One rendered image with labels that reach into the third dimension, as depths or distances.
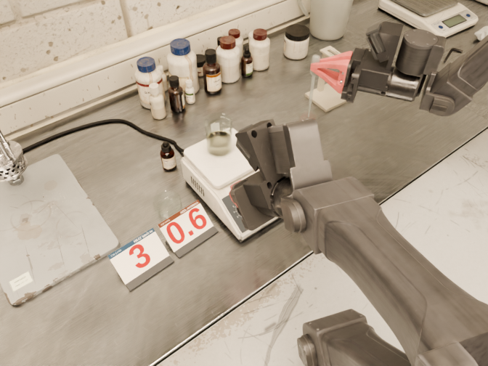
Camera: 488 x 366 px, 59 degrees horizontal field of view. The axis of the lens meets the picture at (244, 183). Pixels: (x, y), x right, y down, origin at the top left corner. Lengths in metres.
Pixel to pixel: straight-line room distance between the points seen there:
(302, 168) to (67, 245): 0.50
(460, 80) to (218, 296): 0.55
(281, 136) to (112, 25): 0.69
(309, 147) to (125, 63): 0.70
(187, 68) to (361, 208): 0.72
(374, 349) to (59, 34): 0.89
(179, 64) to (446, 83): 0.58
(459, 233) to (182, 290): 0.52
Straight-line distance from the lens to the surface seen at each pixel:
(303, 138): 0.50
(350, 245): 0.40
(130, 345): 0.74
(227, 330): 0.72
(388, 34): 0.82
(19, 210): 0.94
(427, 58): 0.84
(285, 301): 0.75
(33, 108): 1.09
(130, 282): 0.78
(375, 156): 0.99
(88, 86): 1.11
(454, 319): 0.34
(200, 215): 0.81
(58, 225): 0.88
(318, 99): 1.10
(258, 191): 0.56
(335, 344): 0.53
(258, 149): 0.55
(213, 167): 0.80
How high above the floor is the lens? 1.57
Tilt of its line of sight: 48 degrees down
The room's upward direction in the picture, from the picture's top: straight up
